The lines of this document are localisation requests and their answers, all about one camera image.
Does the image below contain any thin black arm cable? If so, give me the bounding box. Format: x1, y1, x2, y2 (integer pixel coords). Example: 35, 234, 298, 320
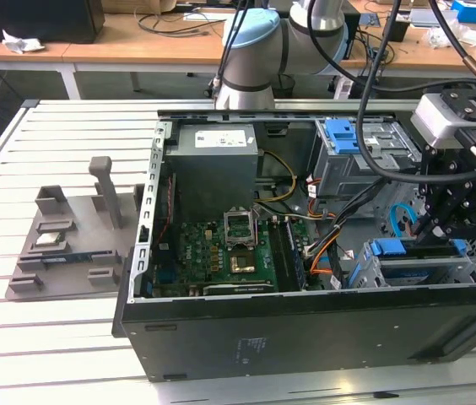
214, 0, 252, 100

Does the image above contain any yellow black wire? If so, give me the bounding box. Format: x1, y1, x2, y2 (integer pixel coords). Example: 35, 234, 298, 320
254, 149, 299, 204

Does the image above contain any thick black camera cable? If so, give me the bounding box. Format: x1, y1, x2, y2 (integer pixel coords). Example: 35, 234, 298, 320
307, 0, 476, 92
355, 0, 476, 183

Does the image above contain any crumpled white paper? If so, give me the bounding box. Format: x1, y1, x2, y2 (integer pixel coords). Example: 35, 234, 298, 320
1, 29, 47, 56

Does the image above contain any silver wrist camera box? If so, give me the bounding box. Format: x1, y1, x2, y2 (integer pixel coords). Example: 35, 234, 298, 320
409, 88, 476, 151

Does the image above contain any dark mesh waste bin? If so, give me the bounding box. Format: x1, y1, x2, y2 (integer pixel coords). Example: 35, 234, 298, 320
273, 73, 296, 100

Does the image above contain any blue flat wire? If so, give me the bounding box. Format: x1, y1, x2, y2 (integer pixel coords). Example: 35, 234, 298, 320
389, 202, 419, 238

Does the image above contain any flat grey box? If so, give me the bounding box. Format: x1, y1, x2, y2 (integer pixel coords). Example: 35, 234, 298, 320
408, 8, 461, 29

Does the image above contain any blue plastic drive latch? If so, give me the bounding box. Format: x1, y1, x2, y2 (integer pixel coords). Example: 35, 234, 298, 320
324, 119, 368, 155

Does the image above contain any silver CPU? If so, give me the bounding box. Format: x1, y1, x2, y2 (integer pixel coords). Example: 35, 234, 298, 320
35, 231, 67, 247

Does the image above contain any black open PC case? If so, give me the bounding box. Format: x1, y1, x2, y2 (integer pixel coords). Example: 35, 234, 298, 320
111, 107, 476, 383

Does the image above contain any black RAM slot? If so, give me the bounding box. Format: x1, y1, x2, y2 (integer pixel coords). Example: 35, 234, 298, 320
268, 219, 296, 293

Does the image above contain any white power adapter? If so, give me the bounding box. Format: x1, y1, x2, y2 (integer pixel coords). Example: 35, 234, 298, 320
333, 78, 355, 100

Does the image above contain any clear plastic bag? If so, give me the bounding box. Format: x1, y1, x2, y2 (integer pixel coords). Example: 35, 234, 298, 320
425, 19, 476, 50

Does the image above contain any grey metal drive cage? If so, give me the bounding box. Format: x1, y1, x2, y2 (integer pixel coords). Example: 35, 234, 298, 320
309, 117, 425, 212

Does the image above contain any green motherboard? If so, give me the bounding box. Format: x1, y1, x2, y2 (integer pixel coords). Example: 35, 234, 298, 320
149, 218, 311, 299

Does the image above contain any hard disk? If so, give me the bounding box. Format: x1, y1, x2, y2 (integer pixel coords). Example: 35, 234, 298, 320
366, 238, 472, 289

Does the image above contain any CPU socket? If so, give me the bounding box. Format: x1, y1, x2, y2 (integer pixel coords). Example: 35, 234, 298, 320
225, 248, 262, 278

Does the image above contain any black cable brown sleeve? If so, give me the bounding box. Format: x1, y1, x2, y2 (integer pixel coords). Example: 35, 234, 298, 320
427, 0, 476, 88

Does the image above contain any grey power supply unit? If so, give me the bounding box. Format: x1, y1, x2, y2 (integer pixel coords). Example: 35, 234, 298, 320
164, 124, 261, 212

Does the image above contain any bluish RAM slot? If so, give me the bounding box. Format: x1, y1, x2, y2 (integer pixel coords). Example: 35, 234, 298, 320
284, 219, 309, 290

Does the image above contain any thin red wire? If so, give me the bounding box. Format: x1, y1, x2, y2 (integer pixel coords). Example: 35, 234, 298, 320
155, 172, 178, 254

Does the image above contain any grey metal disk bay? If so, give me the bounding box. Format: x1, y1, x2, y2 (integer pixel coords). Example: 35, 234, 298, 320
349, 237, 476, 290

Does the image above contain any grey parts rack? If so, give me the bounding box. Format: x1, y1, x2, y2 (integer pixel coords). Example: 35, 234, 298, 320
5, 154, 144, 303

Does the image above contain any black sleeved cable bundle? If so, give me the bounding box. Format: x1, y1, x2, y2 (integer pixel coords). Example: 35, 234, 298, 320
305, 175, 396, 259

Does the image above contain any orange wire bundle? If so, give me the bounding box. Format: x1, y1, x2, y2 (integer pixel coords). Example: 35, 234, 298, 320
309, 237, 343, 278

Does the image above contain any large black box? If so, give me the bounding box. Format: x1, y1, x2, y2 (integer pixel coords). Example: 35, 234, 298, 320
0, 0, 106, 45

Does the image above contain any black graphics card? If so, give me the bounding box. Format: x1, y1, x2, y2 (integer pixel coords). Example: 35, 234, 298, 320
202, 281, 279, 297

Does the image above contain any black desktop tower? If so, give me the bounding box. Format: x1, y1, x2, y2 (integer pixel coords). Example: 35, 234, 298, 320
341, 10, 363, 61

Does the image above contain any metal socket cover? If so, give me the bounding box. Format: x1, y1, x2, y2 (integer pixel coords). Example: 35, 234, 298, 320
222, 208, 257, 249

